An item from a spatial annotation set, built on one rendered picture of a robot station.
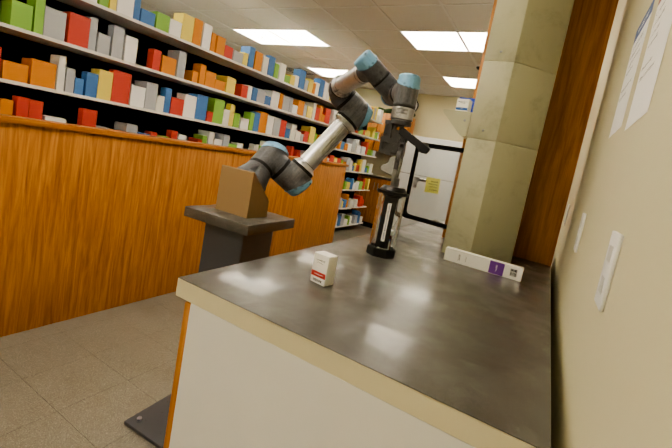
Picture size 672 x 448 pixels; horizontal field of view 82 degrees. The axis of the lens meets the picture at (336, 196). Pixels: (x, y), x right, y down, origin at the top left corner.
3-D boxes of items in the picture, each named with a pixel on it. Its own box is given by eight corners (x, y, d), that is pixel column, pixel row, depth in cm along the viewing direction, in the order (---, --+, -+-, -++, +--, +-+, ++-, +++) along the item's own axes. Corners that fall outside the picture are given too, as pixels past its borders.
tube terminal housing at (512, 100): (513, 258, 174) (555, 85, 166) (506, 270, 146) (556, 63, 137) (457, 242, 186) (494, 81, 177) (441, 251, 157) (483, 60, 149)
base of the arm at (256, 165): (225, 168, 159) (240, 153, 164) (243, 194, 168) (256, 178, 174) (251, 172, 150) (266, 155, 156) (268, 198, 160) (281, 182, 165)
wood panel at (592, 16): (550, 265, 174) (634, -62, 158) (550, 266, 171) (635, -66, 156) (443, 236, 197) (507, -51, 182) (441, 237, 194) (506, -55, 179)
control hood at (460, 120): (479, 146, 181) (484, 124, 180) (466, 137, 152) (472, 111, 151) (455, 142, 186) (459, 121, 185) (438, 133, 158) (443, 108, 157)
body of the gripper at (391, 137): (380, 154, 135) (387, 120, 134) (405, 159, 133) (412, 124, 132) (377, 153, 128) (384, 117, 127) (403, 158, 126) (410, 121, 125)
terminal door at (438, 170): (455, 232, 185) (474, 149, 180) (401, 216, 204) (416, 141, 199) (456, 232, 185) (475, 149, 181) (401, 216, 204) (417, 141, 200)
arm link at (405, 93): (415, 79, 133) (426, 76, 125) (408, 111, 134) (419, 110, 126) (394, 74, 131) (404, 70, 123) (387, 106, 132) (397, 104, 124)
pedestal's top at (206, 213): (183, 215, 153) (184, 205, 153) (236, 211, 182) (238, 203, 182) (246, 236, 140) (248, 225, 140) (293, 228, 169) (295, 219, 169)
